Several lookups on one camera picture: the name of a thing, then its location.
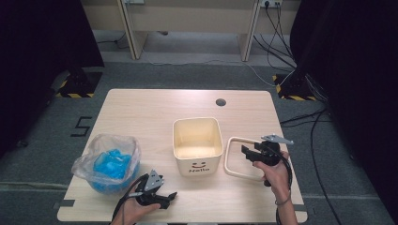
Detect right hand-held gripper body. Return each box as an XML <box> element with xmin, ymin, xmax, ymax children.
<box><xmin>253</xmin><ymin>133</ymin><xmax>296</xmax><ymax>188</ymax></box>

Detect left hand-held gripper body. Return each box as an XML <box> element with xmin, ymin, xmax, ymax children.
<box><xmin>134</xmin><ymin>169</ymin><xmax>172</xmax><ymax>210</ymax></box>

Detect cream bin rim ring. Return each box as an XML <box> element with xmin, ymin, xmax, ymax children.
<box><xmin>222</xmin><ymin>136</ymin><xmax>268</xmax><ymax>183</ymax></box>

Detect blue waste pile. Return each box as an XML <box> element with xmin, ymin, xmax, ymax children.
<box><xmin>89</xmin><ymin>148</ymin><xmax>141</xmax><ymax>193</ymax></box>

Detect white smiley face bin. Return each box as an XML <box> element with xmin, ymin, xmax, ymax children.
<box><xmin>171</xmin><ymin>116</ymin><xmax>224</xmax><ymax>177</ymax></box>

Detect clear plastic bin bag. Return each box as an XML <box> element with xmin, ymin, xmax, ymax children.
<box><xmin>70</xmin><ymin>133</ymin><xmax>143</xmax><ymax>195</ymax></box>

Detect person's left hand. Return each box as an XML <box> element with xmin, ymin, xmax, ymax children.
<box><xmin>113</xmin><ymin>187</ymin><xmax>161</xmax><ymax>225</ymax></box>

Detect person's right hand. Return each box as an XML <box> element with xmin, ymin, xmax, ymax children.
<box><xmin>252</xmin><ymin>150</ymin><xmax>293</xmax><ymax>202</ymax></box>

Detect thin wrist band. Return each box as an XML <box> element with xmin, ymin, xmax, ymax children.
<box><xmin>274</xmin><ymin>194</ymin><xmax>293</xmax><ymax>207</ymax></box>

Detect black stand base hazard tape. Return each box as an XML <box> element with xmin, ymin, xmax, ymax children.
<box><xmin>271</xmin><ymin>73</ymin><xmax>319</xmax><ymax>102</ymax></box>
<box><xmin>54</xmin><ymin>68</ymin><xmax>104</xmax><ymax>99</ymax></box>

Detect black curtain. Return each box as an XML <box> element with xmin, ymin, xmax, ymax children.
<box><xmin>0</xmin><ymin>0</ymin><xmax>105</xmax><ymax>158</ymax></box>
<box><xmin>289</xmin><ymin>0</ymin><xmax>398</xmax><ymax>217</ymax></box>

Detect beige desk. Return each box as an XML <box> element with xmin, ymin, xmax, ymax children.
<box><xmin>78</xmin><ymin>0</ymin><xmax>303</xmax><ymax>63</ymax></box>

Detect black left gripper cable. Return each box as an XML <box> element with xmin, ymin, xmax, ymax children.
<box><xmin>110</xmin><ymin>172</ymin><xmax>150</xmax><ymax>225</ymax></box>

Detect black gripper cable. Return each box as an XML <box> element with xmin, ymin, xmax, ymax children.
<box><xmin>110</xmin><ymin>172</ymin><xmax>150</xmax><ymax>225</ymax></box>
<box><xmin>268</xmin><ymin>145</ymin><xmax>295</xmax><ymax>225</ymax></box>

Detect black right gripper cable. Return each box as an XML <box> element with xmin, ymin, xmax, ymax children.
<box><xmin>268</xmin><ymin>145</ymin><xmax>295</xmax><ymax>225</ymax></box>

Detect black floor cable pair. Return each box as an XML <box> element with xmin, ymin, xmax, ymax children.
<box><xmin>279</xmin><ymin>107</ymin><xmax>333</xmax><ymax>128</ymax></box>

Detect long black floor cable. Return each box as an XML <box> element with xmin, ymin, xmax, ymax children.
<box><xmin>309</xmin><ymin>112</ymin><xmax>344</xmax><ymax>225</ymax></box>

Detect white floor cable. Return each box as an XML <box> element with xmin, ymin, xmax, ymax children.
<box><xmin>142</xmin><ymin>58</ymin><xmax>296</xmax><ymax>88</ymax></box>

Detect black cables from socket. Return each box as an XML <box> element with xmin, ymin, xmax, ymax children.
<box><xmin>253</xmin><ymin>2</ymin><xmax>299</xmax><ymax>73</ymax></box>

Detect white wall socket with plugs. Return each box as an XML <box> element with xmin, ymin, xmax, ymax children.
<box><xmin>259</xmin><ymin>0</ymin><xmax>283</xmax><ymax>8</ymax></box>

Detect short black floor cable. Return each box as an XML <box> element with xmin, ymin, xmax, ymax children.
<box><xmin>94</xmin><ymin>32</ymin><xmax>131</xmax><ymax>51</ymax></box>

